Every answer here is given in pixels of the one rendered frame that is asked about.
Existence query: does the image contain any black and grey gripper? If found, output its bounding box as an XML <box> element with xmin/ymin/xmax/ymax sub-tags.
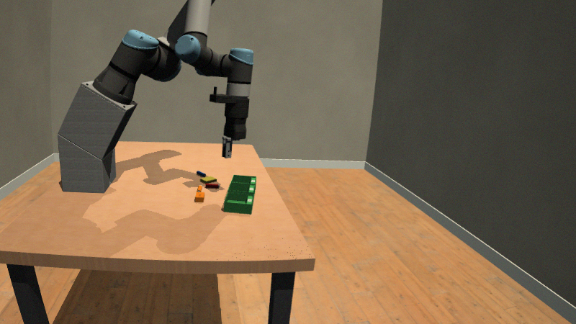
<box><xmin>210</xmin><ymin>83</ymin><xmax>251</xmax><ymax>158</ymax></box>

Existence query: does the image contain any green tray with three compartments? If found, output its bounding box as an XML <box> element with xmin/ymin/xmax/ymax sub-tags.
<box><xmin>224</xmin><ymin>175</ymin><xmax>256</xmax><ymax>215</ymax></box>

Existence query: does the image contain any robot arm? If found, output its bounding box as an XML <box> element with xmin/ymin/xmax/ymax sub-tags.
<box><xmin>93</xmin><ymin>0</ymin><xmax>253</xmax><ymax>105</ymax></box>

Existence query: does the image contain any yellow sticky note pad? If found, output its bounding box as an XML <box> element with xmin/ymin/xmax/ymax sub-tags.
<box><xmin>200</xmin><ymin>176</ymin><xmax>217</xmax><ymax>184</ymax></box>

